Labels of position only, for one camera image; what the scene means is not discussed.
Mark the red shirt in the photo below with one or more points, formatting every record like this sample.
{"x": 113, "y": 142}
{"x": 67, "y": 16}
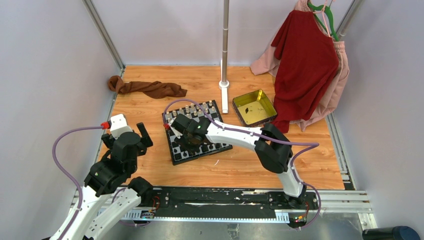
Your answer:
{"x": 307, "y": 65}

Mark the gold metal tin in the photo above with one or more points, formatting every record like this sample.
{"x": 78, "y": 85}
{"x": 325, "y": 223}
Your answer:
{"x": 254, "y": 109}

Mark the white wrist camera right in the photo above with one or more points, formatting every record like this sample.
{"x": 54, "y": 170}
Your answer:
{"x": 173, "y": 129}

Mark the pink garment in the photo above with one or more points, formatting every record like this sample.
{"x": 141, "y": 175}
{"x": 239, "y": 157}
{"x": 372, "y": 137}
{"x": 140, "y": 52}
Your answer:
{"x": 266, "y": 63}

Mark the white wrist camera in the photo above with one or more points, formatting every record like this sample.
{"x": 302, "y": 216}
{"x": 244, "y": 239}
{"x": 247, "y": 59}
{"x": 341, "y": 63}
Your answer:
{"x": 119, "y": 125}
{"x": 173, "y": 129}

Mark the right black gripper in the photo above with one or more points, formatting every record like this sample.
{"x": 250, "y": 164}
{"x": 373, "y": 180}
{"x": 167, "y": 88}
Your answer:
{"x": 194, "y": 146}

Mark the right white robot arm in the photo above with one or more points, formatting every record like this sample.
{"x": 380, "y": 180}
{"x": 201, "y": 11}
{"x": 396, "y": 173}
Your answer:
{"x": 272, "y": 148}

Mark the dark blue object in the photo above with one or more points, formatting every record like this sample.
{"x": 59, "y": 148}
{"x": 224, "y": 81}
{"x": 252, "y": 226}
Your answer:
{"x": 391, "y": 233}

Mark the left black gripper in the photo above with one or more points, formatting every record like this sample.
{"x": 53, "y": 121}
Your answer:
{"x": 146, "y": 141}

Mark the brown cloth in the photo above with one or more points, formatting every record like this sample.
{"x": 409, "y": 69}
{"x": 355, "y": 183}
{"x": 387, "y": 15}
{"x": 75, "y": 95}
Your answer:
{"x": 154, "y": 90}

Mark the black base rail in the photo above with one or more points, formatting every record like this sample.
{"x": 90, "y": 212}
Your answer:
{"x": 228, "y": 203}

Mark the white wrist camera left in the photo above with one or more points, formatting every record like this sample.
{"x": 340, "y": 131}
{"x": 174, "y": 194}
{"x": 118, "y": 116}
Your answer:
{"x": 119, "y": 125}

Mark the metal pole with base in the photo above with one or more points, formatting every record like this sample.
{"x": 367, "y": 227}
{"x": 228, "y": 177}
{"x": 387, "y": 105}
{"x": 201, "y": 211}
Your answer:
{"x": 224, "y": 83}

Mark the black white chessboard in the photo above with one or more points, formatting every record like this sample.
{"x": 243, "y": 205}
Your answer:
{"x": 178, "y": 154}

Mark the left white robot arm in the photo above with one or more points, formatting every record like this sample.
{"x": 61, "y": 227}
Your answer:
{"x": 105, "y": 176}

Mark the green hanger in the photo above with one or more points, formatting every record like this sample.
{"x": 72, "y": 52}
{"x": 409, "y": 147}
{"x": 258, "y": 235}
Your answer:
{"x": 327, "y": 17}

